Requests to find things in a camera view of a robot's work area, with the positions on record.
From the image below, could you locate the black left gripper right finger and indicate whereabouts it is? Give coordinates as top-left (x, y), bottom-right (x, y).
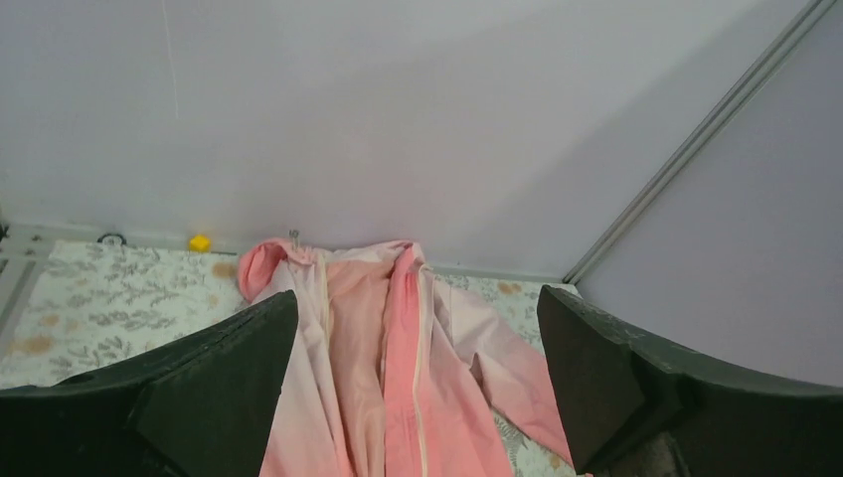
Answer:
top-left (537, 286), bottom-right (842, 476)

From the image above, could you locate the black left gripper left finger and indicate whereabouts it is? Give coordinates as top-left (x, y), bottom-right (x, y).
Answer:
top-left (1, 291), bottom-right (298, 476)

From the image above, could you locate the pink zip-up jacket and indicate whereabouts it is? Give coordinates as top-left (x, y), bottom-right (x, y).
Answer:
top-left (238, 238), bottom-right (571, 476)

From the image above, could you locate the floral patterned table mat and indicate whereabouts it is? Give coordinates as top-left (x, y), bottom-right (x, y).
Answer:
top-left (1, 242), bottom-right (573, 476)

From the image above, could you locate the small yellow block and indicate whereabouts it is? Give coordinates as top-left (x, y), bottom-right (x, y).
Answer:
top-left (187, 235), bottom-right (212, 252)

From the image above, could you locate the black ring hook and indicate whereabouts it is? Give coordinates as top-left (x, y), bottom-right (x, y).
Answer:
top-left (96, 233), bottom-right (127, 246)

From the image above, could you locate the aluminium frame rail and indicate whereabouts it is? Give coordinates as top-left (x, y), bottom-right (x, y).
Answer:
top-left (562, 0), bottom-right (836, 285)

